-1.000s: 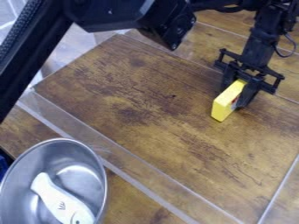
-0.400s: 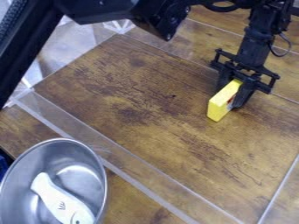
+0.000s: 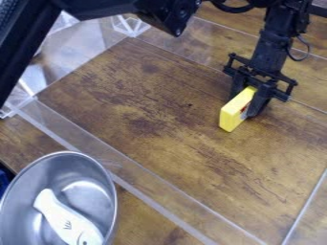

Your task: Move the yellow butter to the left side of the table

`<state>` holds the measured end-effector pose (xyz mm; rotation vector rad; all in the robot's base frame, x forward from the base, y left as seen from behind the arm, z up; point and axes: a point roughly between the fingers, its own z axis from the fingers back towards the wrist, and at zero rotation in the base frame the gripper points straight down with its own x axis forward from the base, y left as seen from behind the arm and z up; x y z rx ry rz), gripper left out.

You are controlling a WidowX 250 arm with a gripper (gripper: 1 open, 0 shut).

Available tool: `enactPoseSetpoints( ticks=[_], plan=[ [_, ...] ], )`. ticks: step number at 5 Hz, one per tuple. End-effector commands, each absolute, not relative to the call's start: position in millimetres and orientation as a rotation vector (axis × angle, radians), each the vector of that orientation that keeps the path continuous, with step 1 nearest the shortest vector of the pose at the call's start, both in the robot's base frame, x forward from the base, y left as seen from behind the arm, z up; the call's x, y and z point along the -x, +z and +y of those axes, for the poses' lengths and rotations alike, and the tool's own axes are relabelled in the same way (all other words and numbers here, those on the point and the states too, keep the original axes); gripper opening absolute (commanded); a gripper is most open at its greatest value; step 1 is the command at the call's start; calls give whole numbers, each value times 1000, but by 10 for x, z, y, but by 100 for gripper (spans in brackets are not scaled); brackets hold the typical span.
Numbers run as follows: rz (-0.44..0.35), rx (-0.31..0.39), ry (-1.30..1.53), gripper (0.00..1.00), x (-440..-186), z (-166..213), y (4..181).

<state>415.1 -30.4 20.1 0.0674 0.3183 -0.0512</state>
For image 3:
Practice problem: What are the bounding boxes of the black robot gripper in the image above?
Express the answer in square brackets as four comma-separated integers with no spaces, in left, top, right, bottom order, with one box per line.
[223,30,298,118]

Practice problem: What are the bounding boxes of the yellow butter block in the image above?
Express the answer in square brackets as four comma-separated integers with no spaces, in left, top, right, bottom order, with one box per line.
[219,86,256,132]

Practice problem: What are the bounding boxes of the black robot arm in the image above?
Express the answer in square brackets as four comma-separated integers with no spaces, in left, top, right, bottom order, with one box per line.
[0,0,327,117]

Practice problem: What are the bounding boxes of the black cable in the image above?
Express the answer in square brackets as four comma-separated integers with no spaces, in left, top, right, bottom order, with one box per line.
[284,33,312,62]

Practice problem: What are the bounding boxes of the silver metal bowl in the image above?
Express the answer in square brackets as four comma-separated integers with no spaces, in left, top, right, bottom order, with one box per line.
[0,151,117,245]

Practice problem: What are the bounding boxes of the blue object at edge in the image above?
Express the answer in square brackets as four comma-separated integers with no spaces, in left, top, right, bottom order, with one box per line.
[0,168,11,199]

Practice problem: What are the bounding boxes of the clear acrylic barrier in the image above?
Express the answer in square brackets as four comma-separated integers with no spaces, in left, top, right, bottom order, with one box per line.
[0,12,151,119]

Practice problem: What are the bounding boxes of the cream wooden fish toy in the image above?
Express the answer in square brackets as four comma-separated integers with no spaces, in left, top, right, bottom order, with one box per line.
[33,189,104,245]

